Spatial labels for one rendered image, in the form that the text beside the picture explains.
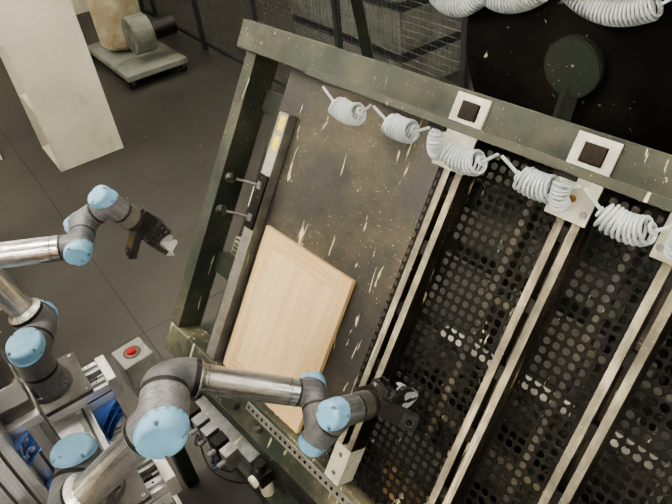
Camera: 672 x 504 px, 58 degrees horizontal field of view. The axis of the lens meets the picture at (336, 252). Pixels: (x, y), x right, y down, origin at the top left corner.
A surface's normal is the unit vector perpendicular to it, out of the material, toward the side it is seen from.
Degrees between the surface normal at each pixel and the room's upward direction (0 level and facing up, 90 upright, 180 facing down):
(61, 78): 90
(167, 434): 85
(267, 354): 57
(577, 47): 90
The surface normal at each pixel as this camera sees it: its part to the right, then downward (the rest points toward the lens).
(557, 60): -0.73, 0.48
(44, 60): 0.60, 0.47
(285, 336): -0.66, -0.01
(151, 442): 0.25, 0.53
